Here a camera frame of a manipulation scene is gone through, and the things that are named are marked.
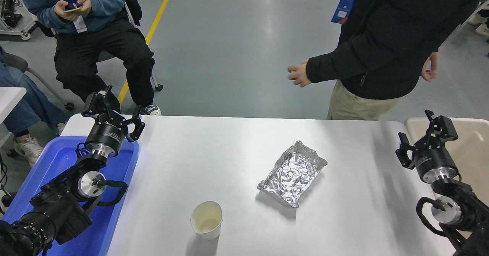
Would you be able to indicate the standing person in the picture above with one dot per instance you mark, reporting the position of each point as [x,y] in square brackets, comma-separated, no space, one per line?
[389,38]

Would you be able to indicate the mobile phone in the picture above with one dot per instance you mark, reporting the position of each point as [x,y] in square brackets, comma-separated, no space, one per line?
[73,9]

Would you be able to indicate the large pale plastic bin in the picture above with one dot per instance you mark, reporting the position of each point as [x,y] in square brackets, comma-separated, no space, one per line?
[471,149]

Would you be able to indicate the black stand with white base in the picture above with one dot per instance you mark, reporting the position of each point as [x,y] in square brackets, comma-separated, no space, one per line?
[11,19]

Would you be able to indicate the white paper cup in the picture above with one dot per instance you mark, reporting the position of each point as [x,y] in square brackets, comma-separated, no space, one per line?
[207,219]

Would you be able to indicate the person in jeans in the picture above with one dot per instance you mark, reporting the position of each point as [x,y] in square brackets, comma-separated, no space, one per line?
[26,103]

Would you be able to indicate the seated person's right forearm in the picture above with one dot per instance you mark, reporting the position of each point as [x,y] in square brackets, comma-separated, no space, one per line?
[46,19]

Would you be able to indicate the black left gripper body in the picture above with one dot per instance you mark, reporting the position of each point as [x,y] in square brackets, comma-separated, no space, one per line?
[107,135]

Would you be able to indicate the person's white shoes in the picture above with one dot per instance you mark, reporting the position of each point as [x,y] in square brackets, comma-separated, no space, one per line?
[479,17]

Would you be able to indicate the seated person's right hand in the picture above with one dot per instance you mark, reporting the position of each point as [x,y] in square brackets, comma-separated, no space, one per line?
[62,13]

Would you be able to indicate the grey chair with caster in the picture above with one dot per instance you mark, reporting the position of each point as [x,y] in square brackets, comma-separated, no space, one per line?
[15,62]

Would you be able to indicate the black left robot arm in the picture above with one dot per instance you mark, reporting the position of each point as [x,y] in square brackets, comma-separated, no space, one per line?
[57,210]

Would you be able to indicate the crumpled foil tray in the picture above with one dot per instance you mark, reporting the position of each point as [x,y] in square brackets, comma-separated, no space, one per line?
[292,174]

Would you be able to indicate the white name badge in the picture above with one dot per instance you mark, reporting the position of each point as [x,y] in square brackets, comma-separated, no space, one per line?
[80,24]

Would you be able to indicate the standing person's left hand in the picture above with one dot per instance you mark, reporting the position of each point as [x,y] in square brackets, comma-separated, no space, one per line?
[433,63]

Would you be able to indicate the blue name badge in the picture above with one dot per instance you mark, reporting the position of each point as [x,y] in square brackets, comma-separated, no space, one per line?
[343,9]

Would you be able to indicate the standing person's right hand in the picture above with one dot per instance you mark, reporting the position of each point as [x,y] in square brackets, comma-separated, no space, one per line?
[300,74]

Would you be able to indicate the blue plastic tray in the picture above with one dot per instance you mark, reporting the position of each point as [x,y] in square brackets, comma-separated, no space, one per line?
[114,179]

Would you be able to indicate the seated person's left hand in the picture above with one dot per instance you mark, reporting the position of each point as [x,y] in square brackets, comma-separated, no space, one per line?
[86,4]

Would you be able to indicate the seated person's left forearm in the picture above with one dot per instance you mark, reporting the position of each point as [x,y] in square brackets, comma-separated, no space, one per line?
[109,4]

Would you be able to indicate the white side table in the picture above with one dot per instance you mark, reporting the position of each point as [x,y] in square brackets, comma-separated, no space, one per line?
[9,97]

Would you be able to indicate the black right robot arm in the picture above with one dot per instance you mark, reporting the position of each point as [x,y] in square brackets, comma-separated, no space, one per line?
[470,210]

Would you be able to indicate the standing person's right forearm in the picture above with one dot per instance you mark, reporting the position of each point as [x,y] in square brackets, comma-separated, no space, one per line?
[332,63]

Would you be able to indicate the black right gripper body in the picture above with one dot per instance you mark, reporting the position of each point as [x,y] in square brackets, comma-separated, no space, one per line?
[433,159]

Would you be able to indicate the seated person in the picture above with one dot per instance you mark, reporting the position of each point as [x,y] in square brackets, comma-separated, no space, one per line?
[99,46]

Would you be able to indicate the black jacket on chair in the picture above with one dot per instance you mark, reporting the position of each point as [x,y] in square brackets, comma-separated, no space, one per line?
[133,4]

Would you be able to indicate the black round floor object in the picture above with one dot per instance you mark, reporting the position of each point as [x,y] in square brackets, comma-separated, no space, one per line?
[7,200]

